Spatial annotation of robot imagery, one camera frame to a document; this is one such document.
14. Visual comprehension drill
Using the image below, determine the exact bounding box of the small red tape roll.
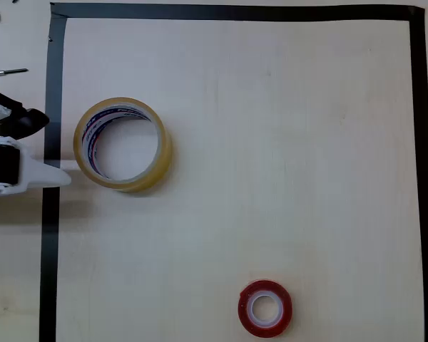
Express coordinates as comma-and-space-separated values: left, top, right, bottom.
238, 279, 293, 338

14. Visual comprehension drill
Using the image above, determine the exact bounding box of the big yellow tape roll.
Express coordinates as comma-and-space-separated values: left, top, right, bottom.
73, 96, 173, 194

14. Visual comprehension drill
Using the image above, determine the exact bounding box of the slim screwdriver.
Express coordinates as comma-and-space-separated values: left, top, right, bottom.
0, 68, 29, 79

